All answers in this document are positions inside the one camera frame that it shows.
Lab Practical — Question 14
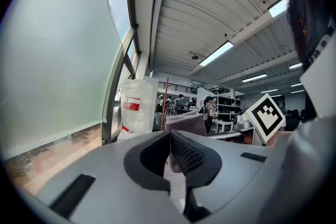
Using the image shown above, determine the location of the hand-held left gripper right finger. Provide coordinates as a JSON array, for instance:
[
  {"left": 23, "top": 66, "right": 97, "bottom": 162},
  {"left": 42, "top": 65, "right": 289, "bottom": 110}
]
[{"left": 170, "top": 130, "right": 223, "bottom": 223}]

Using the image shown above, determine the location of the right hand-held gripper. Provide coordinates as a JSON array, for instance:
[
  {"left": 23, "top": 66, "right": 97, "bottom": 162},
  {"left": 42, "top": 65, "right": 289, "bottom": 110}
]
[{"left": 232, "top": 93, "right": 287, "bottom": 146}]

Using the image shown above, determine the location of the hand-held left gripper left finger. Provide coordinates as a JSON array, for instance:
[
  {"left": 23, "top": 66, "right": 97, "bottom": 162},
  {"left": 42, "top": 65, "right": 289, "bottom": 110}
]
[{"left": 123, "top": 130, "right": 171, "bottom": 191}]

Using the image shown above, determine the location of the person's right forearm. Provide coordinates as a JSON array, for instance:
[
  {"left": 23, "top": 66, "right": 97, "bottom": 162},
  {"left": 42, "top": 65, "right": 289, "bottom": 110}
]
[{"left": 267, "top": 130, "right": 295, "bottom": 149}]

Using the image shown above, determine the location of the clear bagged water jug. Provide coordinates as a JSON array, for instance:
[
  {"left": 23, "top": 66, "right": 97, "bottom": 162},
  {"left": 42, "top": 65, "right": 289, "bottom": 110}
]
[{"left": 120, "top": 78, "right": 154, "bottom": 134}]

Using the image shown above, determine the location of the white shelf rack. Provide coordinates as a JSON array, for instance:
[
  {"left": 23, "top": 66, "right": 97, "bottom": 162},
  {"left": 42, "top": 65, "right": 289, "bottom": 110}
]
[{"left": 212, "top": 95, "right": 242, "bottom": 122}]

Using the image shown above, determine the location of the white table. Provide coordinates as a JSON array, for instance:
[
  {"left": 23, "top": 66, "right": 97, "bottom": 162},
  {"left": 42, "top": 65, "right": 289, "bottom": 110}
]
[{"left": 214, "top": 120, "right": 234, "bottom": 133}]

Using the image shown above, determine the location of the long ceiling light panel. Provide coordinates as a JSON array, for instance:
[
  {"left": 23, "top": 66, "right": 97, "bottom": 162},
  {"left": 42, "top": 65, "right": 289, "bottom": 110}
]
[
  {"left": 267, "top": 0, "right": 290, "bottom": 18},
  {"left": 198, "top": 40, "right": 235, "bottom": 67},
  {"left": 240, "top": 73, "right": 268, "bottom": 83}
]

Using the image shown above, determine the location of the red-brown pole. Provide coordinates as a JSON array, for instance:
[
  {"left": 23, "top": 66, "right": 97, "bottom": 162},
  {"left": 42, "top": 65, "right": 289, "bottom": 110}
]
[{"left": 161, "top": 77, "right": 169, "bottom": 131}]

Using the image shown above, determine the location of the black railing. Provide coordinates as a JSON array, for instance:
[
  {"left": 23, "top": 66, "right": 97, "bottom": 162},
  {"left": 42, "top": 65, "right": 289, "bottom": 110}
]
[{"left": 157, "top": 81, "right": 198, "bottom": 95}]

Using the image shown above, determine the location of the dark ceiling fixture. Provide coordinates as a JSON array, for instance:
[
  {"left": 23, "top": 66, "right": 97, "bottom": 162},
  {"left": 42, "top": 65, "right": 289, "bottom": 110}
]
[{"left": 188, "top": 50, "right": 207, "bottom": 61}]

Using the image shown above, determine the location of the person's black shirt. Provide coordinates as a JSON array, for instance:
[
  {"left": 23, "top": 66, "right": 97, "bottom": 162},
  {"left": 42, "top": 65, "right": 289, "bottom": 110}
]
[{"left": 286, "top": 0, "right": 336, "bottom": 73}]

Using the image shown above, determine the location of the pale green roller blind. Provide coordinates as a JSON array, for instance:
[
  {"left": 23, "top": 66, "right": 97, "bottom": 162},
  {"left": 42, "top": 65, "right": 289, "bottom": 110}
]
[{"left": 0, "top": 0, "right": 124, "bottom": 162}]

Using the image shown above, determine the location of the dark grey window frame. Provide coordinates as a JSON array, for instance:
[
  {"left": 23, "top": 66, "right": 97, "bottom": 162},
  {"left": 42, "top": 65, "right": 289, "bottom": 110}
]
[{"left": 101, "top": 0, "right": 141, "bottom": 144}]

